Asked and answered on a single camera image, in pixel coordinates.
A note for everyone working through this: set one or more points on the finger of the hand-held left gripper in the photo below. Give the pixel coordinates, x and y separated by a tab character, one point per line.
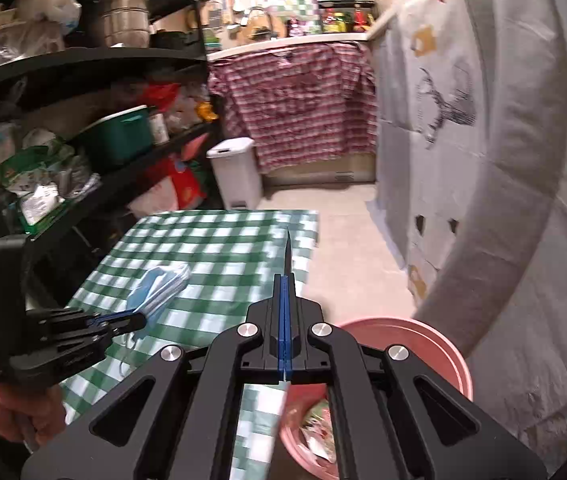
128	325
108	317

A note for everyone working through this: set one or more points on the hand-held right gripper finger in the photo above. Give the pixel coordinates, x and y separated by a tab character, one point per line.
281	330
288	340

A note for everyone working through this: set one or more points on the blue face mask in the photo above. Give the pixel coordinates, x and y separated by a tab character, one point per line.
158	290

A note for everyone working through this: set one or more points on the pink plastic bin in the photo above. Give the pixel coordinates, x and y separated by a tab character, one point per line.
428	360

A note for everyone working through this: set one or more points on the person's left hand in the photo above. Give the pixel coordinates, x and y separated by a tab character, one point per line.
3	410

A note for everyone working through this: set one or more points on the green checkered tablecloth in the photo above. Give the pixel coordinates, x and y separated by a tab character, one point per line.
213	260

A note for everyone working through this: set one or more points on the red printed sack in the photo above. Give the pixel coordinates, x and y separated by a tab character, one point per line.
183	182

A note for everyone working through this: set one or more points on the green snack packets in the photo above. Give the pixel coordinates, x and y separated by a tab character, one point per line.
33	180

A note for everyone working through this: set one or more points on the white pedal bin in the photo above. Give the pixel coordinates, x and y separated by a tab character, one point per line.
233	170

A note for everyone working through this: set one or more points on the green storage box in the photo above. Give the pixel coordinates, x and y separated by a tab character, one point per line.
118	137

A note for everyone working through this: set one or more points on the white labelled jar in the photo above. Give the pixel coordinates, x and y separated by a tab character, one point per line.
158	127

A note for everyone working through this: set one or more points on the red plaid shirt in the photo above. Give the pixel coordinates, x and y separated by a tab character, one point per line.
303	105

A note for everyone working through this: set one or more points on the small yellow packet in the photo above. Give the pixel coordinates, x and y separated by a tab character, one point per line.
206	110

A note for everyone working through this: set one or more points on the red shelf bag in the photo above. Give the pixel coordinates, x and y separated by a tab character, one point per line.
163	95

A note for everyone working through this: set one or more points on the plain grey curtain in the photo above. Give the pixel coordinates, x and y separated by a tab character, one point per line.
513	285

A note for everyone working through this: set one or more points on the black shelf unit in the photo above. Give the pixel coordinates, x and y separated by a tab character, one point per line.
88	55

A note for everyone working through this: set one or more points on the white deer print curtain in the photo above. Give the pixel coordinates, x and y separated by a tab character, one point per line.
433	110

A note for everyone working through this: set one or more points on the dark cooking pan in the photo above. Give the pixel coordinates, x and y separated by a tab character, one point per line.
173	39

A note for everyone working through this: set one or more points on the white kitchen counter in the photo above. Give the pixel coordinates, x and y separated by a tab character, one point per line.
313	39

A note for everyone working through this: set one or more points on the steel pot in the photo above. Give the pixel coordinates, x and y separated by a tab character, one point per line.
123	17

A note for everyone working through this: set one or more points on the chrome faucet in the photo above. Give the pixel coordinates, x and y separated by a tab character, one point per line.
258	20

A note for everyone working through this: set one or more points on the white plastic bag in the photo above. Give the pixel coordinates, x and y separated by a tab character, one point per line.
48	2

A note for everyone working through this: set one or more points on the black bottle rack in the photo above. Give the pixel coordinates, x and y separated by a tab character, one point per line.
346	15

